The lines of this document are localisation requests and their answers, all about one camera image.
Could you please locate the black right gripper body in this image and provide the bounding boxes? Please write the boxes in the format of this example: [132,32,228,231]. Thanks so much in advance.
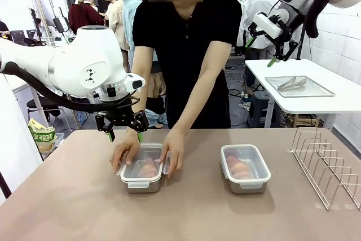
[272,17,300,43]

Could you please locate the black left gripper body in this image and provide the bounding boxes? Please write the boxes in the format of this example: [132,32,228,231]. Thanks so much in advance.
[105,110,138,129]

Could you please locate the steel tongs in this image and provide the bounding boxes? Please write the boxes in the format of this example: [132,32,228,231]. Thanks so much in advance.
[278,76,308,91]

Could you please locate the steel baking tray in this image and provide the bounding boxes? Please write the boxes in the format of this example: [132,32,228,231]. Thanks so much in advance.
[265,75,336,98]

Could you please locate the steel rectangular container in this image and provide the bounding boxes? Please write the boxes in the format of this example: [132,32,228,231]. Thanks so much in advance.
[221,144,271,195]
[120,142,170,194]

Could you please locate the person left forearm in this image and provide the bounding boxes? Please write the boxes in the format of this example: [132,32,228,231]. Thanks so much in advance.
[170,65,224,137]

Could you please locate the person right hand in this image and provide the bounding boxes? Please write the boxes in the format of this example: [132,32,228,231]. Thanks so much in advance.
[110,135,141,172]

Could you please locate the person left hand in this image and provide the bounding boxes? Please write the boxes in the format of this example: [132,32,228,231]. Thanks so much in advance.
[157,130,186,179]

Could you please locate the mannequin in white coat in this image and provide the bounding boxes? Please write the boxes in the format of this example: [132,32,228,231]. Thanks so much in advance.
[236,0,280,56]

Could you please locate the black chair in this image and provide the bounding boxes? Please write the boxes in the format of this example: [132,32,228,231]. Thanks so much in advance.
[27,98,70,132]

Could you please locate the green snack bag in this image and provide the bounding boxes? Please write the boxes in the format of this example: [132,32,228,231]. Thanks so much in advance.
[28,118,57,153]

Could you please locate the black stool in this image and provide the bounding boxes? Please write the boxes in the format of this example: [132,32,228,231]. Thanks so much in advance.
[247,91,272,128]

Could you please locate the person torso black shirt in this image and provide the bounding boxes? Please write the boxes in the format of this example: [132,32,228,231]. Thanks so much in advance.
[131,0,243,129]

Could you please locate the white side table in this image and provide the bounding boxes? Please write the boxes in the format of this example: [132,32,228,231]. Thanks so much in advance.
[244,59,361,129]

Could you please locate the mannequin in light blue shirt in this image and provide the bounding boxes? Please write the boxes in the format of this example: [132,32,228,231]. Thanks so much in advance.
[121,0,143,65]

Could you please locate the mannequin in beige shirt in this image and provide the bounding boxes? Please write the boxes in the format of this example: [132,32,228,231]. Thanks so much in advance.
[105,0,130,51]

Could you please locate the mannequin in maroon garment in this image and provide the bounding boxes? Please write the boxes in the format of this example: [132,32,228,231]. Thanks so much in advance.
[68,0,105,34]

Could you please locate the seated background person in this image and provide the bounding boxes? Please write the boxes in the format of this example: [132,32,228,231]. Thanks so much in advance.
[33,16,55,46]

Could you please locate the metal pole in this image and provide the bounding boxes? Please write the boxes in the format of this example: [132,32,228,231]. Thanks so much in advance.
[27,0,57,49]

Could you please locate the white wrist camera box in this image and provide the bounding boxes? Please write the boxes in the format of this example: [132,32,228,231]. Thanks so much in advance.
[252,11,280,38]

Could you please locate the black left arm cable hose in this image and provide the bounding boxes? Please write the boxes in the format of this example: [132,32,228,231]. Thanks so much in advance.
[0,62,141,114]

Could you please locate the steel wire rack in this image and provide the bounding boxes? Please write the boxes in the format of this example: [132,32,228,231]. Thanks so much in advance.
[290,127,361,211]

